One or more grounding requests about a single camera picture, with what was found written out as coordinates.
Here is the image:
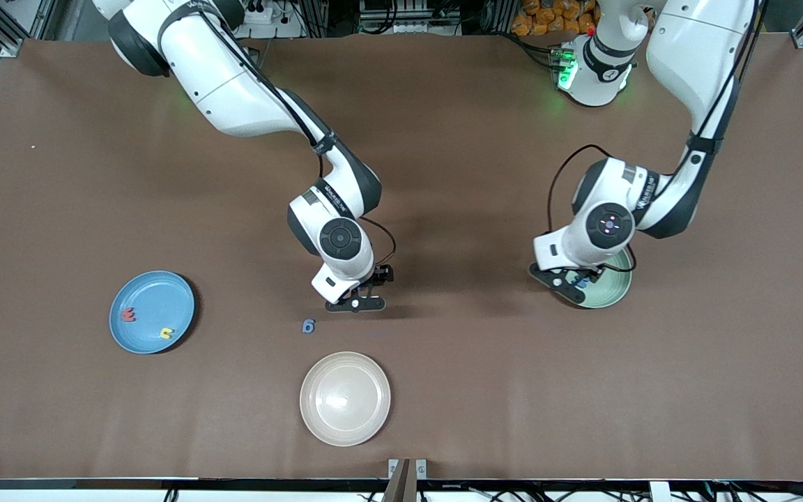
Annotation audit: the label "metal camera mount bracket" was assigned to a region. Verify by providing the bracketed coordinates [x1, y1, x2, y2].
[388, 458, 428, 502]

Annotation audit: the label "long white power strip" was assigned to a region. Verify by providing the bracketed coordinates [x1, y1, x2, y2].
[372, 20, 461, 36]

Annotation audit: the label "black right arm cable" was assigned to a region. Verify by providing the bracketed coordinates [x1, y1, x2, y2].
[185, 0, 398, 269]

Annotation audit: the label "orange snack bags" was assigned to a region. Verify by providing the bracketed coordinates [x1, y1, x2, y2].
[511, 0, 597, 37]

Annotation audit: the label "beige plate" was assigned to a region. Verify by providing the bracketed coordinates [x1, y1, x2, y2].
[299, 351, 392, 448]

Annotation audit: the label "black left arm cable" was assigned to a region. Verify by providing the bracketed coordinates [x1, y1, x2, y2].
[546, 0, 768, 273]

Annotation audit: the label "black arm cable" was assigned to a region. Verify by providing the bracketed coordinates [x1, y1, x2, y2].
[185, 0, 398, 269]
[546, 0, 768, 273]

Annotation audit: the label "green plate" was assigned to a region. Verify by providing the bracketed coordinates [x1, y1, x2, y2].
[569, 245, 634, 310]

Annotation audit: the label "blue plate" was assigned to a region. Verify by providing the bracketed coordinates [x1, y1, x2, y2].
[109, 271, 196, 355]

